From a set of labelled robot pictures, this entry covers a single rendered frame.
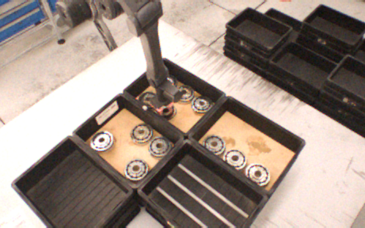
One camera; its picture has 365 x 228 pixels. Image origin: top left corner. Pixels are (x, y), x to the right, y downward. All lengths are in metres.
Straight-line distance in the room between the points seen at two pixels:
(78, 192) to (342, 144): 1.25
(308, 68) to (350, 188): 1.12
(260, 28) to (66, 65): 1.80
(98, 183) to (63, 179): 0.16
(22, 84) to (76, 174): 1.83
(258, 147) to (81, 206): 0.79
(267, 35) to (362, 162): 1.21
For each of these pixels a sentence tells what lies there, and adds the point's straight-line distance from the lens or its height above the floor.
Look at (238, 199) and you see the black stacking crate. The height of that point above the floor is 0.83.
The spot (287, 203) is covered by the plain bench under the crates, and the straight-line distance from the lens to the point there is 1.44.
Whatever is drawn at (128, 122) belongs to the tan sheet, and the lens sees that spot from 1.45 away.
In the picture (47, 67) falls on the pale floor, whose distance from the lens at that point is 3.14.
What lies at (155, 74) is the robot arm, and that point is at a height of 1.18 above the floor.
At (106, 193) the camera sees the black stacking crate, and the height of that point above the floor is 0.83.
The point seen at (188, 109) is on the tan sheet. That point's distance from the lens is 1.46.
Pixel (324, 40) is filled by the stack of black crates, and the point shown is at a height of 0.52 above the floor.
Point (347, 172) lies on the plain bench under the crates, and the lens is 1.61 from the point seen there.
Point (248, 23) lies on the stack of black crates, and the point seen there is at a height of 0.49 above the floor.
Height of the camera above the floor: 2.01
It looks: 55 degrees down
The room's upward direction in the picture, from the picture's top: 3 degrees counter-clockwise
